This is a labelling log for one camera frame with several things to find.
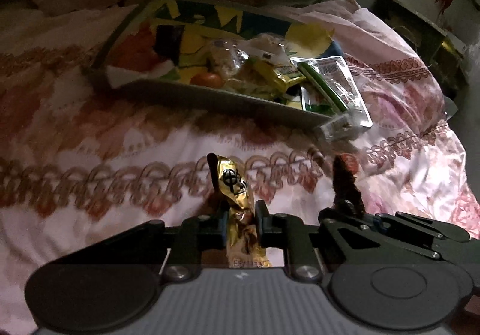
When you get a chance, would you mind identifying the gold foil snack packet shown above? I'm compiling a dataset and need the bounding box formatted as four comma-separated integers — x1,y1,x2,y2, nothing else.
217,156,271,268

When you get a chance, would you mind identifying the clear packet with green snack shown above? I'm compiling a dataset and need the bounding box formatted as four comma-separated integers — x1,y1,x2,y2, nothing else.
290,55,373,141

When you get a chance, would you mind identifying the pink floral bedspread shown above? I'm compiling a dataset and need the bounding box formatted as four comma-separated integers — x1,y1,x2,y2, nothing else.
1,0,479,334

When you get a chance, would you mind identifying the yellow candy bar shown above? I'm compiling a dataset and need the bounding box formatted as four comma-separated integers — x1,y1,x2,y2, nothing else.
252,59,306,94

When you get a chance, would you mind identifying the orange round fruit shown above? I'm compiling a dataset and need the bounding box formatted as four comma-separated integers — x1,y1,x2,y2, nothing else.
190,72,224,89

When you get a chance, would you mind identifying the dark wooden desk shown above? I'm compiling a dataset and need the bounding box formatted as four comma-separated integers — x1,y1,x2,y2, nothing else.
370,0,468,100

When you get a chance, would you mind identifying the clear wrapped cereal bar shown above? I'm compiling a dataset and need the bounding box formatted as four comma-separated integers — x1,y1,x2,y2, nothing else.
208,39,249,81

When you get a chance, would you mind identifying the colourful patterned snack tray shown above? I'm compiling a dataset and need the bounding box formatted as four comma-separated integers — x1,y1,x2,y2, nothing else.
87,0,332,128

